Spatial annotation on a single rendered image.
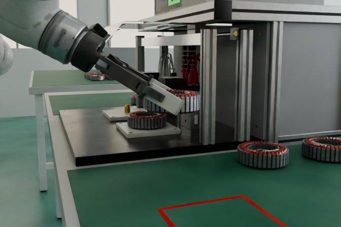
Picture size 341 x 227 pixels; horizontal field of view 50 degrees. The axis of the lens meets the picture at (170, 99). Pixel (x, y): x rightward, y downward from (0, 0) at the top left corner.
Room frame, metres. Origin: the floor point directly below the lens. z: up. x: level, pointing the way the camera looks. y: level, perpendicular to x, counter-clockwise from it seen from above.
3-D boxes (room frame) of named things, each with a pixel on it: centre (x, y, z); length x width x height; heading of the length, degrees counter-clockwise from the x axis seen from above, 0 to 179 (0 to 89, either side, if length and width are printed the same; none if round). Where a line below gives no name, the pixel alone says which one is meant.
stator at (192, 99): (0.71, 0.00, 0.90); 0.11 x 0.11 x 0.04
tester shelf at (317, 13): (1.25, -0.19, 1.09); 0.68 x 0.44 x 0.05; 20
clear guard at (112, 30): (0.97, 0.04, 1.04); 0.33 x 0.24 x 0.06; 110
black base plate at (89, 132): (1.14, 0.10, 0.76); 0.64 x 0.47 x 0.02; 20
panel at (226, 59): (1.23, -0.13, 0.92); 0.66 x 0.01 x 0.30; 20
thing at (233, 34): (1.20, -0.06, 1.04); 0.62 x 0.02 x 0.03; 20
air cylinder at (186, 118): (1.07, -0.07, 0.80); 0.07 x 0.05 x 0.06; 20
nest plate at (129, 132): (1.02, 0.07, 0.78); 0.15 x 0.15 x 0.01; 20
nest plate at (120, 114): (1.25, 0.15, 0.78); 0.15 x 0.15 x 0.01; 20
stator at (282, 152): (0.79, -0.21, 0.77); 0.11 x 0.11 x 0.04
